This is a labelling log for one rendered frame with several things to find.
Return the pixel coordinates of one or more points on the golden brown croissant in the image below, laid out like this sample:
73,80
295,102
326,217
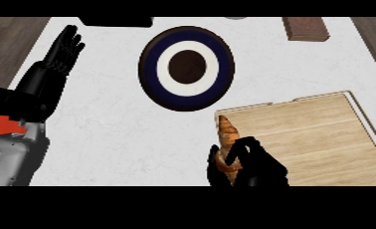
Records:
228,136

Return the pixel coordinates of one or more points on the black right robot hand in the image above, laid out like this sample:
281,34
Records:
262,166

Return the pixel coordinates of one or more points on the pale wooden tray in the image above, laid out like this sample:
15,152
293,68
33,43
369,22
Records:
313,140

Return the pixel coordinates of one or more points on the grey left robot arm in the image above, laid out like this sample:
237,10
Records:
15,153

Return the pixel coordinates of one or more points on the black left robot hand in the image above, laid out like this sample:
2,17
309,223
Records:
46,73

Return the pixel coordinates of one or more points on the black appliance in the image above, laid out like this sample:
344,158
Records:
117,21

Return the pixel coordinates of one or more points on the brown rectangular block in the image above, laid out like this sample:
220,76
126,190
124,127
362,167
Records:
306,28

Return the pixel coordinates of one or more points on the blue white brown round plate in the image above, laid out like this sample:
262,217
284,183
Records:
186,68

